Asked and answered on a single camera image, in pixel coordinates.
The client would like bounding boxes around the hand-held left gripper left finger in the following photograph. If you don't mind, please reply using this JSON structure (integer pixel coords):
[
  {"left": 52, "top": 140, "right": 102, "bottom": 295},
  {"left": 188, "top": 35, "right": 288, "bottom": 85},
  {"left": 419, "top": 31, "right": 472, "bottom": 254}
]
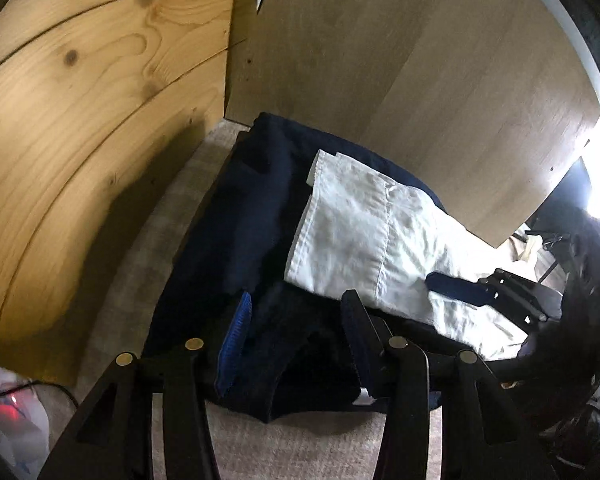
[{"left": 37, "top": 291, "right": 253, "bottom": 480}]

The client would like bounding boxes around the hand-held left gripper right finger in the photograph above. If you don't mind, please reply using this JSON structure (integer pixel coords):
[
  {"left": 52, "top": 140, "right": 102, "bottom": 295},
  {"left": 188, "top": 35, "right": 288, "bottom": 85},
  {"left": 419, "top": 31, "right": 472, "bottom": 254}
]
[{"left": 341, "top": 290, "right": 556, "bottom": 480}]

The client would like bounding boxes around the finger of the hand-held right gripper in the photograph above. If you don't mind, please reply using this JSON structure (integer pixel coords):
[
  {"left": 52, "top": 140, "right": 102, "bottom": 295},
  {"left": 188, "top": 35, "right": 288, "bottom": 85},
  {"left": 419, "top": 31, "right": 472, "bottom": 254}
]
[{"left": 426, "top": 269, "right": 564, "bottom": 324}]

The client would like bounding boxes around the cream garment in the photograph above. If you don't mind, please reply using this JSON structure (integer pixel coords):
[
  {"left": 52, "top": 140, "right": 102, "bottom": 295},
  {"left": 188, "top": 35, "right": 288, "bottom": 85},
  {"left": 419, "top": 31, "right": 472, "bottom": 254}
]
[{"left": 505, "top": 232, "right": 547, "bottom": 267}]

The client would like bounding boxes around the white shirt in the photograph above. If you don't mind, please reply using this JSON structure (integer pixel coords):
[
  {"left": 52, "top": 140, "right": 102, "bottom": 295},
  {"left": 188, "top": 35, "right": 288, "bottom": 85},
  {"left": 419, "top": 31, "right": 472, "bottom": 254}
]
[{"left": 284, "top": 149, "right": 532, "bottom": 361}]

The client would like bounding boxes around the navy clothes pile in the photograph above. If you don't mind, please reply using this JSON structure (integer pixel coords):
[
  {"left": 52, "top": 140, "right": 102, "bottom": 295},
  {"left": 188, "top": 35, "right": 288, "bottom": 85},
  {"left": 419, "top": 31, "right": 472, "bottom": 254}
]
[{"left": 147, "top": 112, "right": 448, "bottom": 424}]

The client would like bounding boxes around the plaid rug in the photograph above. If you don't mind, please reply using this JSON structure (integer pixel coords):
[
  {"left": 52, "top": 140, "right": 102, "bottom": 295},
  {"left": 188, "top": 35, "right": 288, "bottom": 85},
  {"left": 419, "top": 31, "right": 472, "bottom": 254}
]
[{"left": 40, "top": 120, "right": 446, "bottom": 480}]

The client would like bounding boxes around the large light wood board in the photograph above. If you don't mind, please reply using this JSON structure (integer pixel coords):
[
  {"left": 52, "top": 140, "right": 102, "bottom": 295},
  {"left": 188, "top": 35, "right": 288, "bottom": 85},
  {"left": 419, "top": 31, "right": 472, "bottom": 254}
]
[{"left": 224, "top": 0, "right": 600, "bottom": 249}]

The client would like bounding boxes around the white power strip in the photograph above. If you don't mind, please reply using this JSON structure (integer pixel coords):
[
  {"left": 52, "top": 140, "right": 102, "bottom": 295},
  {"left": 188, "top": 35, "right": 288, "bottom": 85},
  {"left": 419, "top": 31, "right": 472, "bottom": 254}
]
[{"left": 0, "top": 360, "right": 52, "bottom": 477}]

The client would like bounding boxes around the pine plank board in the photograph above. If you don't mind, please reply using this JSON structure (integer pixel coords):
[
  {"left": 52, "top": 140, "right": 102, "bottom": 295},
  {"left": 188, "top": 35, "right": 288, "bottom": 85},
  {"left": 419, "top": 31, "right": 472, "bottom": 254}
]
[{"left": 0, "top": 0, "right": 259, "bottom": 387}]

